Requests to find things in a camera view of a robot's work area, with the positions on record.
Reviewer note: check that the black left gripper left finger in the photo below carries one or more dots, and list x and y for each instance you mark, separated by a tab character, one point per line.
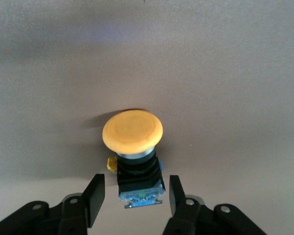
73	215

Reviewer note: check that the yellow mushroom push button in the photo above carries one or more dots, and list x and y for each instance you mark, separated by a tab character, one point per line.
132	132

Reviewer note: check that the brown table mat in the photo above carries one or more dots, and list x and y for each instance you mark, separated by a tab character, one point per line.
210	85

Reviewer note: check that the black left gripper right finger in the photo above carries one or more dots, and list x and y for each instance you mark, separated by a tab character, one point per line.
186	218

